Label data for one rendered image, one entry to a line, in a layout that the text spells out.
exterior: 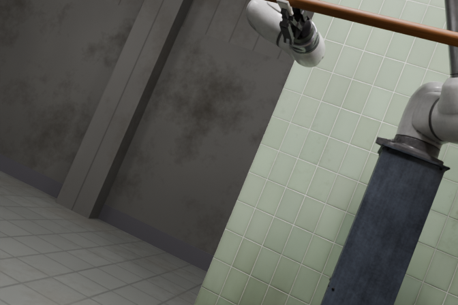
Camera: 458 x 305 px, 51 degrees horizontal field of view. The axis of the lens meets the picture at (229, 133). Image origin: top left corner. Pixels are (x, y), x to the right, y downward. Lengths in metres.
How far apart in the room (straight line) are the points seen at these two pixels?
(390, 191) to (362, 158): 0.68
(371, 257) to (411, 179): 0.28
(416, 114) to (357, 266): 0.54
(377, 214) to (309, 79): 0.97
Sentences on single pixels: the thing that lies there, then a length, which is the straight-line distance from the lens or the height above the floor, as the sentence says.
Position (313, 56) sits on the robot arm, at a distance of 1.48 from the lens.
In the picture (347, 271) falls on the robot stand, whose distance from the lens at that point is 1.66.
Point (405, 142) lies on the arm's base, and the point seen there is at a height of 1.03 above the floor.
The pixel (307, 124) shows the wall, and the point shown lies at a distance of 2.37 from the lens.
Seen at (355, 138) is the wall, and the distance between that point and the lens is 2.33.
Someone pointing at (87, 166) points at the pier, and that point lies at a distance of 3.73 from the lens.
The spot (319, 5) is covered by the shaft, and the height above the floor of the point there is 1.16.
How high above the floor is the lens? 0.73
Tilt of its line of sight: 4 degrees up
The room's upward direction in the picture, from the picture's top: 23 degrees clockwise
